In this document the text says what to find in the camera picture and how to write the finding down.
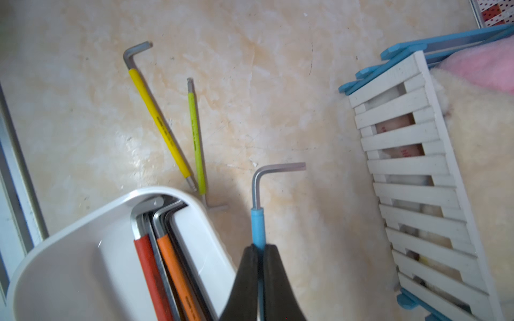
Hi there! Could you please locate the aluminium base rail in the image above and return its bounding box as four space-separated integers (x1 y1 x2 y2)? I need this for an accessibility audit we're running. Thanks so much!
1 92 48 313

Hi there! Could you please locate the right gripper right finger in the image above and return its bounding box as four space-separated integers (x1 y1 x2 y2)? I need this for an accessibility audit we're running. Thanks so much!
263 244 307 321

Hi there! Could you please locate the blue hex key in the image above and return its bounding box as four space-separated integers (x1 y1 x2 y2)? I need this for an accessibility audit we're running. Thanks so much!
250 163 307 320

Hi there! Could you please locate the small black hex key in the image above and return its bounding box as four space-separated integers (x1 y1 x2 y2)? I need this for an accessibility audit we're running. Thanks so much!
163 205 216 320

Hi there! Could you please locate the red hex key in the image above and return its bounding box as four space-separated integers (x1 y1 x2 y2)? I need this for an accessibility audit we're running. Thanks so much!
130 197 173 320

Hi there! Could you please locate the white plastic storage box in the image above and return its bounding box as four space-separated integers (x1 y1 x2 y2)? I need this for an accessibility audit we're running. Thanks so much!
6 186 236 320

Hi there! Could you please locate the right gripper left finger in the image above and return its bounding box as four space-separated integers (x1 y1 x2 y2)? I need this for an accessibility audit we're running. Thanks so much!
219 244 258 321

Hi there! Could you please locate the blue white toy crib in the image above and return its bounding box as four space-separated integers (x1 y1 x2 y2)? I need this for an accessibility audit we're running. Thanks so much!
339 24 513 320

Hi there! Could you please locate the green hex key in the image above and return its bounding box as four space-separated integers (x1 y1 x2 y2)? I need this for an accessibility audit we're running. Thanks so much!
187 78 228 211

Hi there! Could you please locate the orange hex key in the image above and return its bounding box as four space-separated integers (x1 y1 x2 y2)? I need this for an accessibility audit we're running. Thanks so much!
152 201 203 320

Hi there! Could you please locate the pink cloth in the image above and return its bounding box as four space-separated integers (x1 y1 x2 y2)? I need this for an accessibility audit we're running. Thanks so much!
438 36 513 95

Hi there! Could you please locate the yellow hex key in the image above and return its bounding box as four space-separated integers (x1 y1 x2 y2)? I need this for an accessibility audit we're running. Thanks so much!
123 41 198 192

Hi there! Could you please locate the cream fleece mattress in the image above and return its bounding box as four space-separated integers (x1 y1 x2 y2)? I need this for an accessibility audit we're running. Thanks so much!
430 68 513 304

